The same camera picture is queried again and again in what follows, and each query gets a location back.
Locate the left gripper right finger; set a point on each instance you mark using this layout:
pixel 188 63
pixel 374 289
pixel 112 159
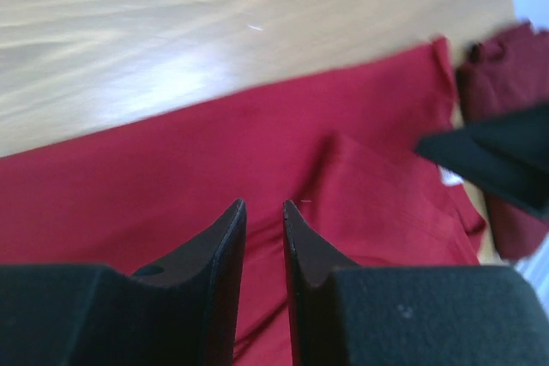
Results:
pixel 341 313

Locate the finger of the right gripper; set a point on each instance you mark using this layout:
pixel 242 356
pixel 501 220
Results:
pixel 505 155

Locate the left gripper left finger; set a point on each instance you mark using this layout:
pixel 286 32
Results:
pixel 178 310

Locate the red t-shirt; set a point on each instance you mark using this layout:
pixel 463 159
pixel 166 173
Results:
pixel 339 144

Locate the folded dark maroon t-shirt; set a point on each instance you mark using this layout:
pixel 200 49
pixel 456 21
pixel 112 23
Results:
pixel 506 73

